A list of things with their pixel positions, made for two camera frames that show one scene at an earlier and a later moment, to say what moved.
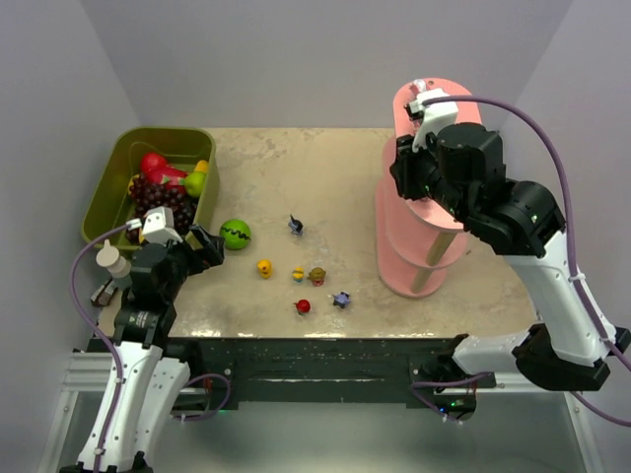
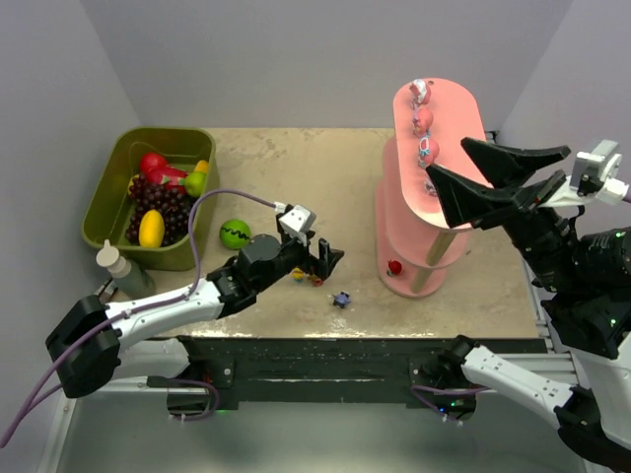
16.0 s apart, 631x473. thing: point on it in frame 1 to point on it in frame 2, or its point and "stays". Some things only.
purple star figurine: [342, 299] stays
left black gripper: [198, 244] to [306, 253]
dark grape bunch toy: [147, 195] stays
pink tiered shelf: [417, 242] stays
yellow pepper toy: [201, 166] stays
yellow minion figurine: [298, 274] stays
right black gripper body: [405, 168] to [534, 192]
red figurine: [303, 306] to [394, 267]
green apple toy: [194, 182] stays
